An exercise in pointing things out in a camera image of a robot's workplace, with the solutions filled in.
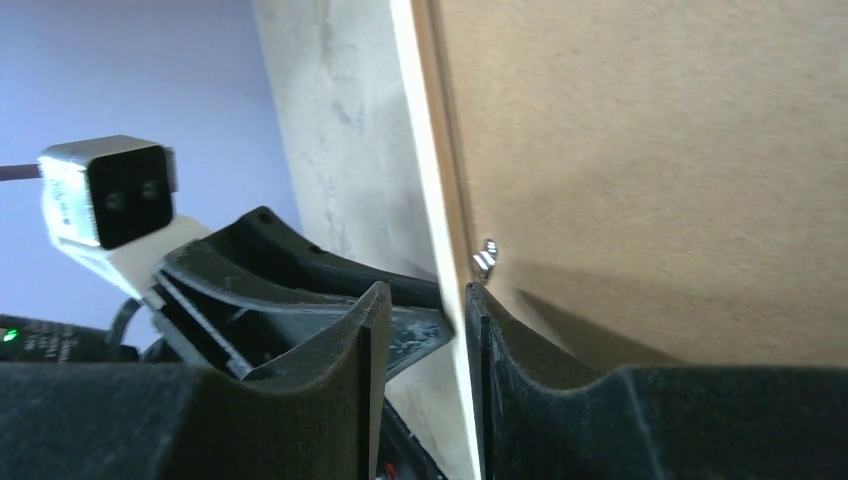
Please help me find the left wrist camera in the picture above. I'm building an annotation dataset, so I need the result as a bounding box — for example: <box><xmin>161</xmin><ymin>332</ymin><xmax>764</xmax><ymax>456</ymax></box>
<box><xmin>37</xmin><ymin>135</ymin><xmax>211</xmax><ymax>300</ymax></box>

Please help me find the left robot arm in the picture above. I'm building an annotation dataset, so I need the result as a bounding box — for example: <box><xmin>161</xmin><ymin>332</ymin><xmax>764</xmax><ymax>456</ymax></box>
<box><xmin>1</xmin><ymin>207</ymin><xmax>454</xmax><ymax>381</ymax></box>

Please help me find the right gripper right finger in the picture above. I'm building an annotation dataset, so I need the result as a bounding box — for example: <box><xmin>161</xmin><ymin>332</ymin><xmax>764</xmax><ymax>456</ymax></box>
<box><xmin>465</xmin><ymin>283</ymin><xmax>847</xmax><ymax>479</ymax></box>

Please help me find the brown backing board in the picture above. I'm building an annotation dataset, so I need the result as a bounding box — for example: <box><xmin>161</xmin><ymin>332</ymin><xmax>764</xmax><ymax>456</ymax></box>
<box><xmin>438</xmin><ymin>1</ymin><xmax>847</xmax><ymax>367</ymax></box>

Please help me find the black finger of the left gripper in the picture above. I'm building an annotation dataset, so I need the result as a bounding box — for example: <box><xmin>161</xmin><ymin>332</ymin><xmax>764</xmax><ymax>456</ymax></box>
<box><xmin>153</xmin><ymin>207</ymin><xmax>454</xmax><ymax>379</ymax></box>

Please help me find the wooden picture frame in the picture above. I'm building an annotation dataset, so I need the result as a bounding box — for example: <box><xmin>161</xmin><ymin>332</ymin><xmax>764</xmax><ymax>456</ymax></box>
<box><xmin>390</xmin><ymin>1</ymin><xmax>482</xmax><ymax>479</ymax></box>

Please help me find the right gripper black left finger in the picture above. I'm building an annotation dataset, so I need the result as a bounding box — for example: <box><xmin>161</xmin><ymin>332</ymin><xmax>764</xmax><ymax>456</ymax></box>
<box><xmin>1</xmin><ymin>282</ymin><xmax>391</xmax><ymax>479</ymax></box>

